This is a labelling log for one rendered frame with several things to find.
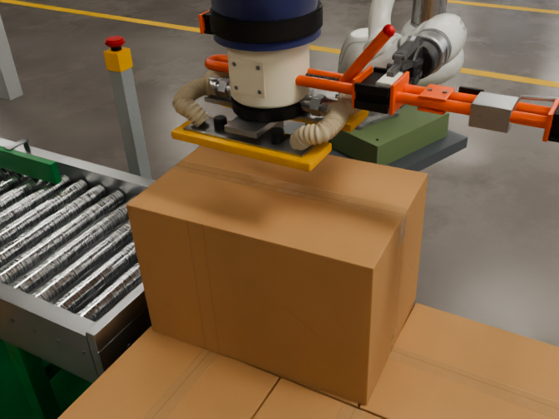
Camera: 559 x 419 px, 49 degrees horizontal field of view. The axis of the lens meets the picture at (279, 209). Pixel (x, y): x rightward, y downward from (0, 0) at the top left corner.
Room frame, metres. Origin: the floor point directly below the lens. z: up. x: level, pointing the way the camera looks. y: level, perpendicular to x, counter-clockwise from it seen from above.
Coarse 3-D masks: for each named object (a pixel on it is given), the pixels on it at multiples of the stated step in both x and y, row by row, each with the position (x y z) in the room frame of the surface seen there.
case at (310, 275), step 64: (192, 192) 1.25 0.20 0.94; (256, 192) 1.23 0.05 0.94; (320, 192) 1.22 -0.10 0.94; (384, 192) 1.20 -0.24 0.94; (192, 256) 1.13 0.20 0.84; (256, 256) 1.05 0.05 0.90; (320, 256) 0.98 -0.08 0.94; (384, 256) 0.99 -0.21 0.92; (192, 320) 1.14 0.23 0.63; (256, 320) 1.05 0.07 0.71; (320, 320) 0.98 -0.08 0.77; (384, 320) 1.02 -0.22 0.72; (320, 384) 0.98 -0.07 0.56
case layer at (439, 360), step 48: (144, 336) 1.19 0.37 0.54; (432, 336) 1.14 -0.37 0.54; (480, 336) 1.13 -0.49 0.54; (96, 384) 1.03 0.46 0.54; (144, 384) 1.03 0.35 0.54; (192, 384) 1.02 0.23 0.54; (240, 384) 1.01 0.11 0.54; (288, 384) 1.00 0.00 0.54; (384, 384) 0.99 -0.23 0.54; (432, 384) 0.98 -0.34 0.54; (480, 384) 0.97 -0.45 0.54; (528, 384) 0.97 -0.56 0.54
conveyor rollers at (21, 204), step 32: (0, 192) 2.01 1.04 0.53; (32, 192) 2.03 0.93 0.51; (64, 192) 1.95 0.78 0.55; (96, 192) 1.95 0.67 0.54; (0, 224) 1.79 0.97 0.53; (32, 224) 1.79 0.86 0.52; (96, 224) 1.72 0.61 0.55; (128, 224) 1.71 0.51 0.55; (0, 256) 1.58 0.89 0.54; (32, 256) 1.57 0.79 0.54; (64, 256) 1.57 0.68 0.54; (96, 256) 1.56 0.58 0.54; (128, 256) 1.55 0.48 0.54; (32, 288) 1.45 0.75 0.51; (64, 288) 1.44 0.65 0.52; (96, 288) 1.43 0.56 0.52; (128, 288) 1.41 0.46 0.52
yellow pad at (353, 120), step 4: (360, 112) 1.26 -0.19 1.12; (364, 112) 1.26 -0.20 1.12; (368, 112) 1.28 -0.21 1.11; (352, 116) 1.24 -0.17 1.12; (356, 116) 1.24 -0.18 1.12; (360, 116) 1.24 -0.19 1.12; (364, 116) 1.26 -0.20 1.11; (292, 120) 1.27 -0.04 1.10; (348, 120) 1.22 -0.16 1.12; (352, 120) 1.22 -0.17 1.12; (356, 120) 1.22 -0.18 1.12; (360, 120) 1.24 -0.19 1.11; (348, 124) 1.20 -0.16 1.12; (352, 124) 1.20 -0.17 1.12; (356, 124) 1.22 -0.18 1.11; (344, 128) 1.20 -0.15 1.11; (348, 128) 1.20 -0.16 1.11; (352, 128) 1.20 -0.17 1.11
